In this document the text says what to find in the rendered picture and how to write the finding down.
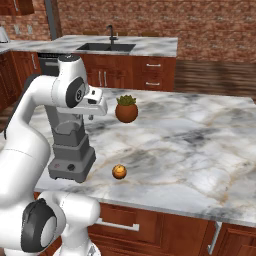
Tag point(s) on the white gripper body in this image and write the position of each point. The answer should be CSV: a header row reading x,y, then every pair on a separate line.
x,y
95,109

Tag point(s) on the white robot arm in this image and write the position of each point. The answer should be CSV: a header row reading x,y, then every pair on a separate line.
x,y
23,160

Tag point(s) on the grey blender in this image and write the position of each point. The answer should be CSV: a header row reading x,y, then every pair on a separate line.
x,y
71,156

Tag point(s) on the potted plant in brown pot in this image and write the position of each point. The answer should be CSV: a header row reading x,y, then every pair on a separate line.
x,y
126,111

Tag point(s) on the wooden cupboard run with drawers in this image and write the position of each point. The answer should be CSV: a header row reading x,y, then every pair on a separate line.
x,y
133,71

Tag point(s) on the orange fruit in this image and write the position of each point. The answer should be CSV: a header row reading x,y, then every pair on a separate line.
x,y
119,172

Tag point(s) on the dark sink basin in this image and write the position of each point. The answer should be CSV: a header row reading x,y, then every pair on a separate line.
x,y
106,47

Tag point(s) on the grey dishwasher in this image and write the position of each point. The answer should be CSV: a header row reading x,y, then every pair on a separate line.
x,y
48,65

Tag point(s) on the black tap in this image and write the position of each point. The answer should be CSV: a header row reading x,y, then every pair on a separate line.
x,y
112,35

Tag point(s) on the wooden corner cupboard run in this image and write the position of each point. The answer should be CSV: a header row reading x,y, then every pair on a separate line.
x,y
15,73

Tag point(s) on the grey vertical column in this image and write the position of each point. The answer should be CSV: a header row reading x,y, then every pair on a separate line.
x,y
50,20

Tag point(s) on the white rounded appliance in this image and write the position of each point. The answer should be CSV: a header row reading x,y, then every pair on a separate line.
x,y
3,35

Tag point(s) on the wooden island drawer front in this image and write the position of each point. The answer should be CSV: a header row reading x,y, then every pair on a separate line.
x,y
146,223

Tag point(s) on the wooden island cupboard door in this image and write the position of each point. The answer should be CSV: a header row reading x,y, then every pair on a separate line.
x,y
186,236
238,241

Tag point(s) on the wooden wall cupboard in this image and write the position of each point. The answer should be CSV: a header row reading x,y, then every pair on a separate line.
x,y
16,6

